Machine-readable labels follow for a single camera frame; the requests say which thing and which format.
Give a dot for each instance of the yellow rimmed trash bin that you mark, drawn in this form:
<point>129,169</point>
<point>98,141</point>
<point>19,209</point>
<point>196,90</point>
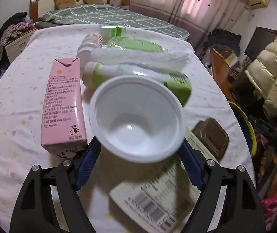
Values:
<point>246,127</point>

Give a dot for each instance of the left brown pillow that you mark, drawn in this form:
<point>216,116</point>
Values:
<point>63,4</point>

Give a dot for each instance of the brown plastic box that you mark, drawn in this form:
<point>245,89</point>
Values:
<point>212,136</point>

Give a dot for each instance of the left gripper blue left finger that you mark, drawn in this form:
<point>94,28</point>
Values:
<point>84,162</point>

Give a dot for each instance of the green plaid bed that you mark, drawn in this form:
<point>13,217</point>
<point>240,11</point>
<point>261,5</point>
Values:
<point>108,15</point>

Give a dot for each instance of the dark clothes pile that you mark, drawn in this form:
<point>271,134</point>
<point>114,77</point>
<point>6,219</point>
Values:
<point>222,37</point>

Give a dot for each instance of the woven basket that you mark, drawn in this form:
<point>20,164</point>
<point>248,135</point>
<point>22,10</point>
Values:
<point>125,3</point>

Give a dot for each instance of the wooden headboard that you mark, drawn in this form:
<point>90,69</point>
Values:
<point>40,7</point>

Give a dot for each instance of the wooden low cabinet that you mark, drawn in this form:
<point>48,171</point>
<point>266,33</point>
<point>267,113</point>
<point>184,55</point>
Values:
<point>225,72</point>

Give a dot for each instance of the white towel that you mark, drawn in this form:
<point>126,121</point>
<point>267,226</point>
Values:
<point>115,56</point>

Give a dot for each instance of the wall air conditioner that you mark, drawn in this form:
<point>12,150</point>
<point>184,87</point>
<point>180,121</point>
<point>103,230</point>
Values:
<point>257,4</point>

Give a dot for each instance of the clothes pile on nightstand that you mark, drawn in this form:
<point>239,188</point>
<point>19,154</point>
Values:
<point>13,27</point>

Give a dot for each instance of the pink white curtain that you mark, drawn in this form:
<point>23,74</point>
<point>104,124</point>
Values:
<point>198,17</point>

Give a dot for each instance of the green wet wipes pack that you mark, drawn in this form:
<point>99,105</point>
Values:
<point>128,43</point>

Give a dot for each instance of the green white drink bottle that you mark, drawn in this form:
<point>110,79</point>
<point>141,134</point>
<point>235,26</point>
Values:
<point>95,73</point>

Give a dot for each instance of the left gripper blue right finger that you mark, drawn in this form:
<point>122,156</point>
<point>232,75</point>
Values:
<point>191,165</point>

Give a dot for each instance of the clear green lidded jar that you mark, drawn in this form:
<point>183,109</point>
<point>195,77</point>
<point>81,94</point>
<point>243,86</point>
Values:
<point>112,30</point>

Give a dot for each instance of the white barcode carton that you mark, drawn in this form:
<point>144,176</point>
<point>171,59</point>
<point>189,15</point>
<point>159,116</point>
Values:
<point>161,198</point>

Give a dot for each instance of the black television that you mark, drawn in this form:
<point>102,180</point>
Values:
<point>260,39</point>

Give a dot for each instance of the pink milk carton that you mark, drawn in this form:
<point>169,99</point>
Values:
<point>63,131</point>

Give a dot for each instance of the white pill bottle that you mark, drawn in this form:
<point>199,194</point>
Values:
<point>90,42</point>

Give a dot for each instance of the cream puffer jacket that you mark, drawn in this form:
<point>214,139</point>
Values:
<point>262,73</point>

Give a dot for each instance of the white nightstand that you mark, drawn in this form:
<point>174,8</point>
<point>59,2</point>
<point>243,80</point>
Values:
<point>15,47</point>

